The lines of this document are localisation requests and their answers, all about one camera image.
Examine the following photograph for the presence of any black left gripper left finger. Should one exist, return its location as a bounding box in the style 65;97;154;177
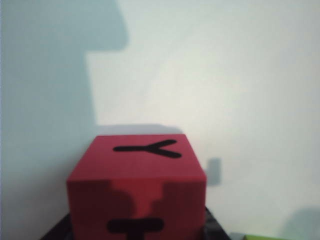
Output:
41;213;74;240

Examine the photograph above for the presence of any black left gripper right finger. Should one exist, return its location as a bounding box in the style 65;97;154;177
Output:
201;206;231;240

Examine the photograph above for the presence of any green foam block with 2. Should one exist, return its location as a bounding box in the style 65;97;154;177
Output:
242;234;320;240

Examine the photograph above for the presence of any pink foam block with Y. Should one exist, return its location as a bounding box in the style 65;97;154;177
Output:
66;134;208;240

